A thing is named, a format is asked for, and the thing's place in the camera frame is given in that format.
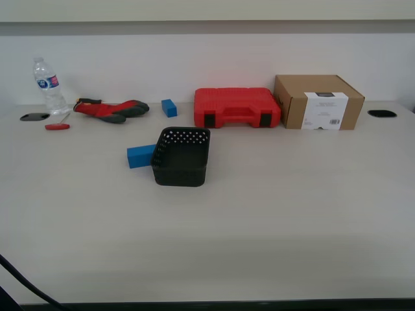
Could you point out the large blue block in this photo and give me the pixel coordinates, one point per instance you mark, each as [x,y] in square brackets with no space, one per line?
[139,156]

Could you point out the dark robot arm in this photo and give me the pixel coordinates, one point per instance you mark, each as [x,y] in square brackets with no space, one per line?
[7,299]

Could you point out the black perforated plastic basket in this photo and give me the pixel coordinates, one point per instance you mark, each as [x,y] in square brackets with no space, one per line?
[181,162]

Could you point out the small blue block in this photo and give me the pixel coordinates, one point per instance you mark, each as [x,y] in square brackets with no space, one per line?
[169,108]

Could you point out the red plastic tool case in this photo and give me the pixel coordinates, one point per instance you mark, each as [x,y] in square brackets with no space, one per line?
[236,108]

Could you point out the red grey work glove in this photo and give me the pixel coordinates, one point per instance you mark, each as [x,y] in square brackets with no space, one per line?
[131,106]
[111,118]

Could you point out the brown cardboard box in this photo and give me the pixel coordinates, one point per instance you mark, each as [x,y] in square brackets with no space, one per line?
[319,103]

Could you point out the clear plastic water bottle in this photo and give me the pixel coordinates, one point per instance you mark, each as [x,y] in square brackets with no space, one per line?
[48,87]

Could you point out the black oval desk grommet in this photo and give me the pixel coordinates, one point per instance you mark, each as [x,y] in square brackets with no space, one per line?
[382,113]
[34,116]

